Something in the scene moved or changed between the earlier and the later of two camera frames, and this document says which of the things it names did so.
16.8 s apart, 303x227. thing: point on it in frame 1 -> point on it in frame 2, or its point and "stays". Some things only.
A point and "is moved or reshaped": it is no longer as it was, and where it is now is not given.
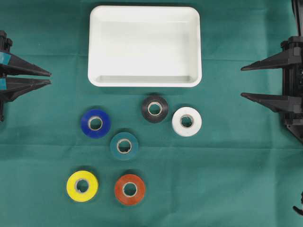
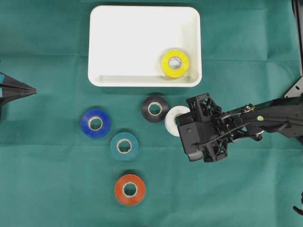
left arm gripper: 17,76 -> 10,95
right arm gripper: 291,103 -> 206,131
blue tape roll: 95,123 stays
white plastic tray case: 145,46 stays
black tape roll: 155,109 stays
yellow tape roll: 82,196 -> 175,73
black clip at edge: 297,209 stays
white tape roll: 196,118 is moved or reshaped
